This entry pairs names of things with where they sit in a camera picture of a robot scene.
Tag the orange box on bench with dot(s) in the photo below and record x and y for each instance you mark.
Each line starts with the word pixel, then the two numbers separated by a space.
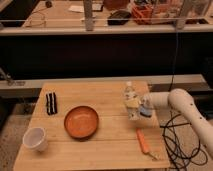
pixel 142 14

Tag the metal post left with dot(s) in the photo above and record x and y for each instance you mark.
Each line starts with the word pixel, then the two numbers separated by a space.
pixel 88 14

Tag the white paper on bench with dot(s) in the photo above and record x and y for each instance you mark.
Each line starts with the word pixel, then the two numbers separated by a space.
pixel 76 8

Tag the white cup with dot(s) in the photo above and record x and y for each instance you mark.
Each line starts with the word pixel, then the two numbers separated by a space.
pixel 35 139

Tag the metal clamp at left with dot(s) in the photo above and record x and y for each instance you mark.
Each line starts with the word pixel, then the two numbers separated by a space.
pixel 10 81

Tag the black striped block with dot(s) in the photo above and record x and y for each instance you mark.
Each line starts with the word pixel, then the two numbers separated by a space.
pixel 51 103

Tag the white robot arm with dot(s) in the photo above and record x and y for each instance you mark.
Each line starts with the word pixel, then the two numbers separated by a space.
pixel 180 100

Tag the clear plastic bottle white label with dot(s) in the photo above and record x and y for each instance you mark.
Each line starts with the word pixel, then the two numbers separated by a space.
pixel 131 101

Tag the metal post right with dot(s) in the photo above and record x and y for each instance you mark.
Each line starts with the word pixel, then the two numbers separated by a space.
pixel 181 20

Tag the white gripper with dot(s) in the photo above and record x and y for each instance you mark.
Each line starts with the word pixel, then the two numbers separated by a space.
pixel 146 100

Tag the black pouch on bench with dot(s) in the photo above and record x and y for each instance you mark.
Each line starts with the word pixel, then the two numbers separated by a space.
pixel 119 17

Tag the orange bowl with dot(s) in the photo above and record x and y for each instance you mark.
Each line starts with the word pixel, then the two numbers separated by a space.
pixel 81 122

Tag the blue cloth piece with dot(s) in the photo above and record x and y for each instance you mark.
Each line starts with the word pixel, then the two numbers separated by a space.
pixel 145 111

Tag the metal post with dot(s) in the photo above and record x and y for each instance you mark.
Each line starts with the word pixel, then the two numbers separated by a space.
pixel 88 14
pixel 181 20

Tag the orange handled tool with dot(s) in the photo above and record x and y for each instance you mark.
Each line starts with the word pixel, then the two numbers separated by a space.
pixel 144 145

